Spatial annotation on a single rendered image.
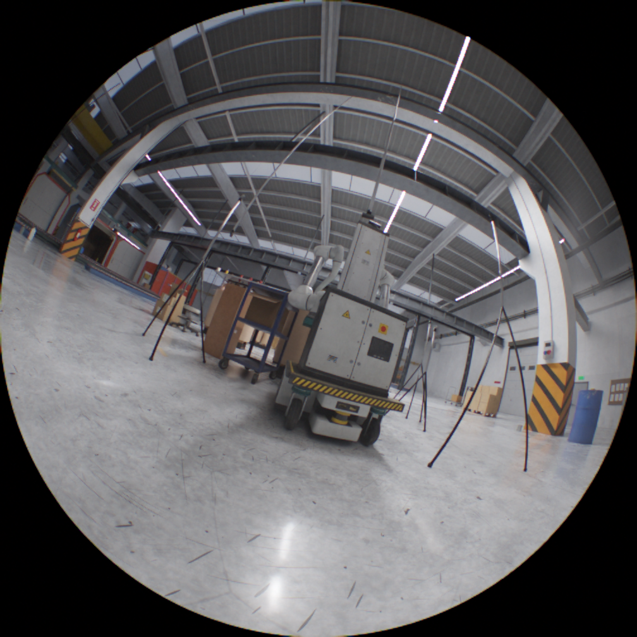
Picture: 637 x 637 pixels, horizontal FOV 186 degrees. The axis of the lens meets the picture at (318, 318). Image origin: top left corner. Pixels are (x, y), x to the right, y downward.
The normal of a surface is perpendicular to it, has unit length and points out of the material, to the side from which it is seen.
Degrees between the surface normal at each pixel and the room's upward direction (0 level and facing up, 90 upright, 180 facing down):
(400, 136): 174
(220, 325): 90
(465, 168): 174
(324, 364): 90
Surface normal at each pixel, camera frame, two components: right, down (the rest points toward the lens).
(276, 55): -0.32, 0.90
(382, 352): 0.16, -0.15
